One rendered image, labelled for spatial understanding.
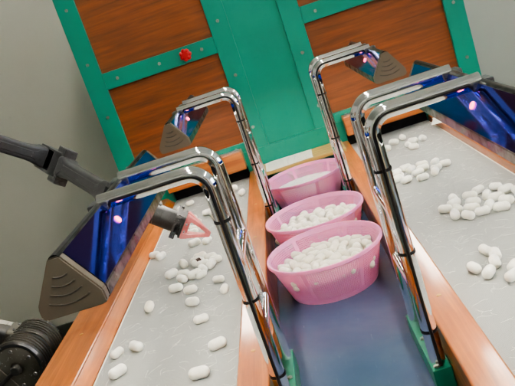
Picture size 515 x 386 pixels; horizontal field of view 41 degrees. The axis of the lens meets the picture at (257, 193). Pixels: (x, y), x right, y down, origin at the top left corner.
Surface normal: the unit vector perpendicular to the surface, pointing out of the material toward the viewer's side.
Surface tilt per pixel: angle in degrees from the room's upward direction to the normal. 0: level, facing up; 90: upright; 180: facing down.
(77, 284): 90
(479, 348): 0
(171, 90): 90
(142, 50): 90
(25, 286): 90
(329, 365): 0
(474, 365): 0
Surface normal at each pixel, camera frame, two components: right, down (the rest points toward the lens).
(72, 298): 0.00, 0.25
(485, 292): -0.31, -0.92
